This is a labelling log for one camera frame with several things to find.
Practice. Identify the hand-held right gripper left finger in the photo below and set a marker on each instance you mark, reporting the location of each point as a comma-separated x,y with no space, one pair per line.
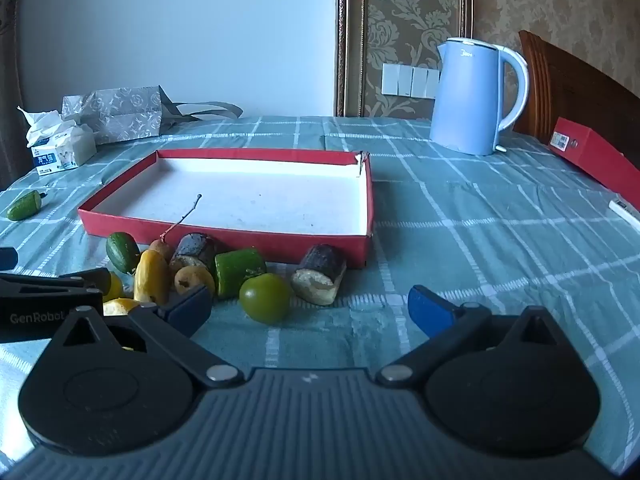
187,307

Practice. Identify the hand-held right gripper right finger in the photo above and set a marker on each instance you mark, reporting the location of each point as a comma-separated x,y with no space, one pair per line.
430,310

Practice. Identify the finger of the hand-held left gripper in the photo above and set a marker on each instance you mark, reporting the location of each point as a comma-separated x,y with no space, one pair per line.
7,259
85,279

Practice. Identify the yellow jackfruit piece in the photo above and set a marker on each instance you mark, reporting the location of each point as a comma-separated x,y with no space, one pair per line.
150,277
120,305

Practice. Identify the dark green cucumber end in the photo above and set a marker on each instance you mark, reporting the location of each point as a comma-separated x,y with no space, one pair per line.
122,252

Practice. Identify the dark sugarcane piece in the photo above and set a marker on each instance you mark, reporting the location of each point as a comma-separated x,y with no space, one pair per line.
192,247
322,262

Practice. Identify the green cucumber chunk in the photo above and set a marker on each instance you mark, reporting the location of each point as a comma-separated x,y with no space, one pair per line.
235,267

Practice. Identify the brown longan with stem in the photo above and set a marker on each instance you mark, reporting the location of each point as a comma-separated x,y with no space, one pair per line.
161,249

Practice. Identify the green tomato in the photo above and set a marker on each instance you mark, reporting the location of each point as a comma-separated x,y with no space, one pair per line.
265,297

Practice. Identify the red shallow cardboard box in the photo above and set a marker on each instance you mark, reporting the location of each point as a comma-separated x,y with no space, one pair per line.
250,195

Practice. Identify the light green cucumber end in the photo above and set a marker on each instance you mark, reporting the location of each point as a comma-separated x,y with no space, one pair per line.
24,206

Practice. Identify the green checked tablecloth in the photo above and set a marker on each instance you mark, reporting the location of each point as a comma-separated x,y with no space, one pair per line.
475,240

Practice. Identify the white tissue pack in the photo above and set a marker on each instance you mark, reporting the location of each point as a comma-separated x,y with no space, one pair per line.
60,150

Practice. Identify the brown curtain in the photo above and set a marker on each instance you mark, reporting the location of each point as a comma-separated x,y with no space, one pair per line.
6,125

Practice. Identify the grey patterned gift bag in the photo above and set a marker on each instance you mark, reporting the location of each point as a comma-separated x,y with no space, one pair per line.
120,115

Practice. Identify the light blue electric kettle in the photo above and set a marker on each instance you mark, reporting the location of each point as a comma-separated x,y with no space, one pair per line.
462,100

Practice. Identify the white pen-shaped device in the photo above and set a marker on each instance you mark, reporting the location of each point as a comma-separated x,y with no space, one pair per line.
625,212

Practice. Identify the red flat box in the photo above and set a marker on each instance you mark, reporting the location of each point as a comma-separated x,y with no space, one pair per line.
595,155

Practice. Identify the brown wooden chair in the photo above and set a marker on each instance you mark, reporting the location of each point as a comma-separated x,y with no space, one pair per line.
565,90

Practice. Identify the white wall switch panel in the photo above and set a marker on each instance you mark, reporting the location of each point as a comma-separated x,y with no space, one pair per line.
410,80

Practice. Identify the dark ornate wall frame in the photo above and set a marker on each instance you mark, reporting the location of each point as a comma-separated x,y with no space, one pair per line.
342,35

